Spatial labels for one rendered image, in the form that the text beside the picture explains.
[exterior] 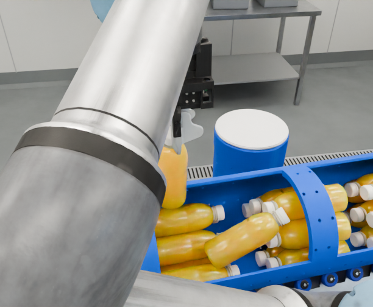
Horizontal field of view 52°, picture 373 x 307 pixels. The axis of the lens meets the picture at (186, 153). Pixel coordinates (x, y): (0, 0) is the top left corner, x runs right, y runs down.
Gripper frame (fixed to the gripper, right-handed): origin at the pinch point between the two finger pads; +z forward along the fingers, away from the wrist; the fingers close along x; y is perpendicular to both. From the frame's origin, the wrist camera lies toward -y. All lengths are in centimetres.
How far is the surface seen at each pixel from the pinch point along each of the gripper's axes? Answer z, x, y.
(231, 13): 52, 240, 94
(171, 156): 1.7, -2.4, -0.7
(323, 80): 145, 275, 217
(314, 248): 25.4, -12.9, 28.6
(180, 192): 12.4, -1.3, 0.9
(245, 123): 37, 56, 39
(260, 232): 23.1, -7.4, 17.8
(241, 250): 26.8, -8.3, 13.3
